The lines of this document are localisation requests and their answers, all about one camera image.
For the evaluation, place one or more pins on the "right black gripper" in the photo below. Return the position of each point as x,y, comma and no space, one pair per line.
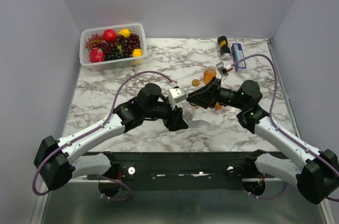
207,95

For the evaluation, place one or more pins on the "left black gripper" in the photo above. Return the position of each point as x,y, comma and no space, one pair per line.
176,124

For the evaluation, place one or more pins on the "orange juice bottle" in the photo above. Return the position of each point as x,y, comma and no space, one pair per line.
209,74
218,106

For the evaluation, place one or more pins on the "clear bottle black cap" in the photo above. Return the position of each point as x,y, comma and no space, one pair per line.
192,122

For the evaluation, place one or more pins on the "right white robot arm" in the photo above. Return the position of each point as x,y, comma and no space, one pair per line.
312,171

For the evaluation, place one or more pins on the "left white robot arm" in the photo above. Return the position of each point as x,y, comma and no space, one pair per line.
59,160

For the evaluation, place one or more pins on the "black drink can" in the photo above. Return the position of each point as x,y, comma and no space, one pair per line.
224,48

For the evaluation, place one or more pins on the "blue white box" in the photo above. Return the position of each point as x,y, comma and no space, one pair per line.
237,54

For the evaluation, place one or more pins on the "yellow lemon front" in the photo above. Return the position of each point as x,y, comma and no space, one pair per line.
137,53

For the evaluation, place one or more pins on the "yellow lemon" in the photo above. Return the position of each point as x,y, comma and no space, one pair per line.
125,32
137,53

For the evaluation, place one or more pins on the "dark red grape bunch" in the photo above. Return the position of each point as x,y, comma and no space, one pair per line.
126,45

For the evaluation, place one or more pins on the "white plastic fruit basket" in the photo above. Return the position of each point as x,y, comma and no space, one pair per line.
135,28

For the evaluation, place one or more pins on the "black grape bunch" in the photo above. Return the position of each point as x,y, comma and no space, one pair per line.
114,54

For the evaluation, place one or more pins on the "yellow lemon back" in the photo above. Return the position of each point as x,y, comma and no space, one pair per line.
125,32

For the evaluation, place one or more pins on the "pink dragon fruit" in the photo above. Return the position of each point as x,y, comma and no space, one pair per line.
96,55

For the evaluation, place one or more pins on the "red apple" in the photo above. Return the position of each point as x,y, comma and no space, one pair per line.
109,35

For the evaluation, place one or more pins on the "red grape bunch left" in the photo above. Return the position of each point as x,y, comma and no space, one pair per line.
94,41

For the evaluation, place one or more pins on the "black aluminium base frame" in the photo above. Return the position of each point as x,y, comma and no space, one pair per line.
152,171

